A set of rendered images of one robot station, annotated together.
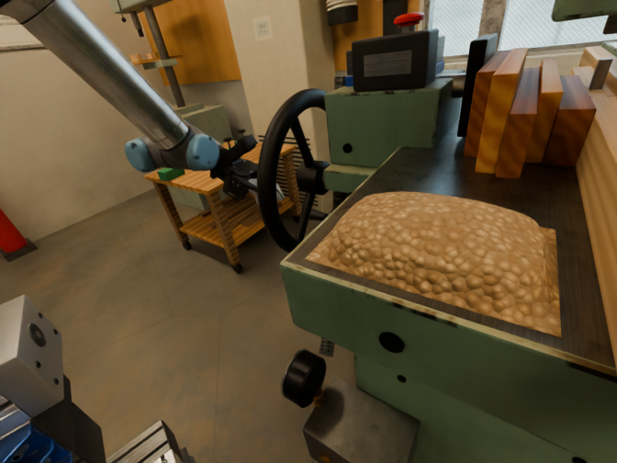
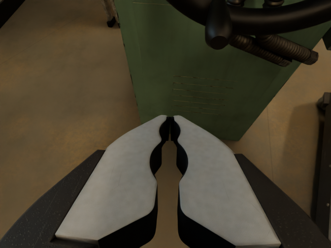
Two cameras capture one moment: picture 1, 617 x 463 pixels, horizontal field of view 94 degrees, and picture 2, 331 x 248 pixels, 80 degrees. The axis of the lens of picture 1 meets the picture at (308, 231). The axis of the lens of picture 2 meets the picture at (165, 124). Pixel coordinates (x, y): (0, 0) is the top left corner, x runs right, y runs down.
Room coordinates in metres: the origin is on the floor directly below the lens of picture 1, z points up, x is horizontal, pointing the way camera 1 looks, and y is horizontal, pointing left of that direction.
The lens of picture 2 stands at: (0.68, 0.11, 0.82)
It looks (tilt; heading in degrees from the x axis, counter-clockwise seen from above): 61 degrees down; 238
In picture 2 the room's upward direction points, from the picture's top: straight up
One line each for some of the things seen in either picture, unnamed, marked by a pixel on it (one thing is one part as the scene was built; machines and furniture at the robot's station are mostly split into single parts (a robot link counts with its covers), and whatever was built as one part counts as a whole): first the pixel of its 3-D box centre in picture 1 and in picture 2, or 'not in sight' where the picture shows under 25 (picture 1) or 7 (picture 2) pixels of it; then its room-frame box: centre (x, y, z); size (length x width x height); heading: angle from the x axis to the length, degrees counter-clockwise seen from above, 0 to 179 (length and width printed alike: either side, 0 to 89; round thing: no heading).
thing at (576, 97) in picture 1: (562, 114); not in sight; (0.28, -0.26, 0.92); 0.16 x 0.02 x 0.04; 142
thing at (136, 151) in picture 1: (159, 151); not in sight; (0.70, 0.32, 0.85); 0.11 x 0.11 x 0.08; 57
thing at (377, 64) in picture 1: (394, 55); not in sight; (0.40, -0.13, 0.99); 0.13 x 0.11 x 0.06; 142
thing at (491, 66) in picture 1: (489, 98); not in sight; (0.32, -0.22, 0.94); 0.16 x 0.01 x 0.07; 142
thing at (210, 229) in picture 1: (231, 193); not in sight; (1.65, 0.43, 0.32); 0.66 x 0.57 x 0.64; 140
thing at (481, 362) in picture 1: (460, 154); not in sight; (0.35, -0.21, 0.87); 0.61 x 0.30 x 0.06; 142
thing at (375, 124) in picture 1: (396, 118); not in sight; (0.40, -0.14, 0.91); 0.15 x 0.14 x 0.09; 142
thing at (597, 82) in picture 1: (595, 88); not in sight; (0.29, -0.30, 0.94); 0.01 x 0.01 x 0.05; 52
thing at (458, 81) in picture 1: (448, 85); not in sight; (0.36, -0.19, 0.95); 0.09 x 0.07 x 0.09; 142
